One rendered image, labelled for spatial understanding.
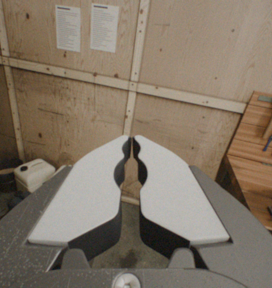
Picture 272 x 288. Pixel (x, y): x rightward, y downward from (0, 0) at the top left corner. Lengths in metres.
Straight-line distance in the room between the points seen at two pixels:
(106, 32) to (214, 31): 0.78
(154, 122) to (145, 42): 0.62
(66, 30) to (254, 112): 1.56
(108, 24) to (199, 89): 0.84
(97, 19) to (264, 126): 1.46
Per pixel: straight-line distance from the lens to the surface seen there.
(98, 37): 1.66
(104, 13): 1.66
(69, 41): 1.78
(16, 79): 2.18
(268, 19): 1.60
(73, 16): 1.77
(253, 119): 1.57
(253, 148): 1.66
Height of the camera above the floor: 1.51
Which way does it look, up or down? 27 degrees down
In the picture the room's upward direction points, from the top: 10 degrees clockwise
